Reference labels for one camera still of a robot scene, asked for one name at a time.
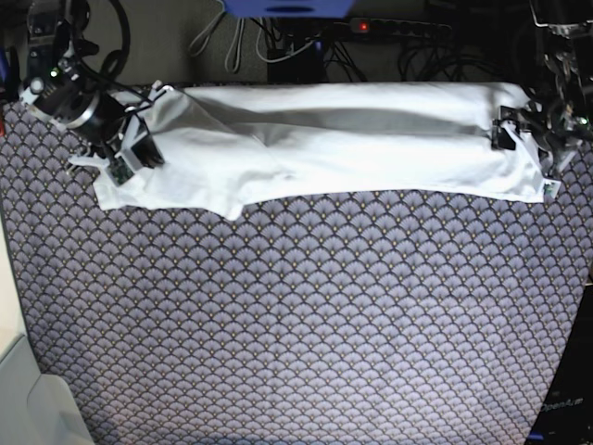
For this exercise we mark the right gripper grey bracket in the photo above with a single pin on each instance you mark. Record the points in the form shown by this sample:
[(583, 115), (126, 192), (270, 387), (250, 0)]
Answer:
[(118, 141)]

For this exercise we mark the left gripper grey bracket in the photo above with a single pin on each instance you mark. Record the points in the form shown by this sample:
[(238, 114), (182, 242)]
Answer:
[(551, 139)]

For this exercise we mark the white T-shirt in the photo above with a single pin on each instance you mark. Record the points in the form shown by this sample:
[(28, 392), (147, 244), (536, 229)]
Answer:
[(227, 147)]

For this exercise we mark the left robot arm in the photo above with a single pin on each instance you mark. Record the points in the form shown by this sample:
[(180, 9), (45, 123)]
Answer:
[(563, 58)]

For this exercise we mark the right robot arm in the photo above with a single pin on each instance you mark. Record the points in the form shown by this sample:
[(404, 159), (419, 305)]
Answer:
[(61, 89)]

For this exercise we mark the fan patterned grey tablecloth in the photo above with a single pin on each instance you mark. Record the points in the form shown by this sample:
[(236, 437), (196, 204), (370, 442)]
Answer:
[(382, 317)]

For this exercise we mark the blue box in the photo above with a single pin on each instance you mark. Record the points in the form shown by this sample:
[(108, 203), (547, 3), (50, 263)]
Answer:
[(289, 8)]

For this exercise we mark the grey plastic bin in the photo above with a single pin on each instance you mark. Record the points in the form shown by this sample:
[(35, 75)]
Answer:
[(36, 408)]

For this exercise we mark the black stand with OpenArm label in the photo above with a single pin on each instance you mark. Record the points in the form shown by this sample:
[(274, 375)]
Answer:
[(566, 414)]

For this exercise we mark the white power strip red switch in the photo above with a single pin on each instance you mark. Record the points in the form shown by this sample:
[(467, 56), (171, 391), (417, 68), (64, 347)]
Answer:
[(397, 27)]

